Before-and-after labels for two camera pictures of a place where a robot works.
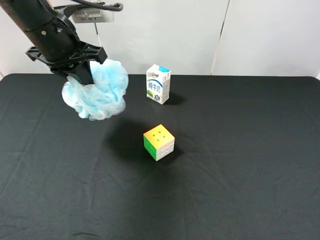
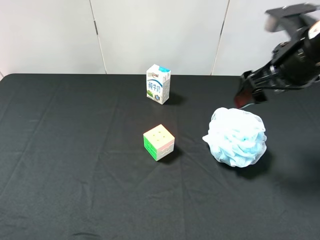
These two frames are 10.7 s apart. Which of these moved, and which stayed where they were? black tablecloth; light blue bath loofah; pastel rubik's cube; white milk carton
Moved: light blue bath loofah
Stayed: black tablecloth; white milk carton; pastel rubik's cube
